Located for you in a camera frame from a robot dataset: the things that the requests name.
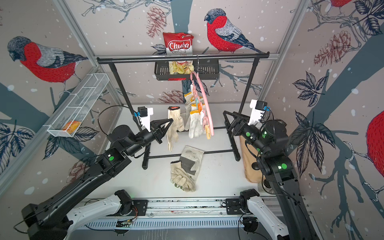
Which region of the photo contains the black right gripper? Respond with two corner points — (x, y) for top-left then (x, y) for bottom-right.
(223, 110), (270, 158)

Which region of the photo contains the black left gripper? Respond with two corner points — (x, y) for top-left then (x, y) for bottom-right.
(125, 117), (172, 157)

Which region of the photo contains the knit glove black red cuff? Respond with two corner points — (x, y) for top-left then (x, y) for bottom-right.
(167, 106), (185, 152)

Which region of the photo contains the knit glove yellow cuff bottom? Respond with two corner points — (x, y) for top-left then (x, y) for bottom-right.
(189, 110), (204, 139)

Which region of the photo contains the pink clip hanger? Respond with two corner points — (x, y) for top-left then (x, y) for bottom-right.
(190, 71), (214, 137)

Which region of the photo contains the beige glove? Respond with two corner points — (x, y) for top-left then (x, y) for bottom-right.
(171, 146), (205, 192)

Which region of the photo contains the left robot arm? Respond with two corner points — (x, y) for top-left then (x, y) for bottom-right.
(22, 119), (173, 240)

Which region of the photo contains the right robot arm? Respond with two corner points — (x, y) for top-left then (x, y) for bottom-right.
(223, 111), (319, 240)

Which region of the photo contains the yellow clothespin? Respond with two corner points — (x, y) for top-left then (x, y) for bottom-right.
(205, 125), (211, 140)

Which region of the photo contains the black garment rack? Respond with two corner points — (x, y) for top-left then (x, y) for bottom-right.
(96, 52), (270, 170)

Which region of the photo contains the beige cloth mat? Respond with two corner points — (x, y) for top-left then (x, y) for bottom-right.
(240, 137), (263, 184)

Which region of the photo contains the red cassava chips bag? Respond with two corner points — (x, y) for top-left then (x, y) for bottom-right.
(163, 33), (194, 75)

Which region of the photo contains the orange snack packet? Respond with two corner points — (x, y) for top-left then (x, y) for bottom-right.
(62, 121), (82, 135)

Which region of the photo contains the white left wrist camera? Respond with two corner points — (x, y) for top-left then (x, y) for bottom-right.
(137, 107), (154, 132)

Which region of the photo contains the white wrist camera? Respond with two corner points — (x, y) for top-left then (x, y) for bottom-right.
(248, 100), (267, 126)
(137, 107), (154, 132)

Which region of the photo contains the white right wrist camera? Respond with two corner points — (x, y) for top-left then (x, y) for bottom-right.
(248, 100), (267, 126)

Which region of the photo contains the black wall basket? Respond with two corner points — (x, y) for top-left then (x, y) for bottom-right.
(155, 60), (220, 81)

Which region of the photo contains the white wire mesh shelf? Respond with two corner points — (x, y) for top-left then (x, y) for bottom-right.
(43, 73), (110, 138)

